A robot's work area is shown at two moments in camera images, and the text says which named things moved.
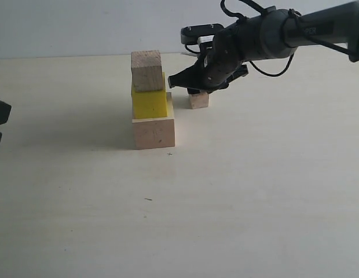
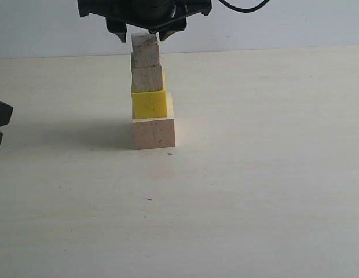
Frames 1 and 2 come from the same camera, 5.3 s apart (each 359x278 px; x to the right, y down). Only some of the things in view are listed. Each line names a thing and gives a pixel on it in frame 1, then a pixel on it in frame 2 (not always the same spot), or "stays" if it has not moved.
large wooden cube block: [155, 132] stays
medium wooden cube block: [147, 70] stays
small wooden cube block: [199, 100] → [145, 50]
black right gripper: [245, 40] → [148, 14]
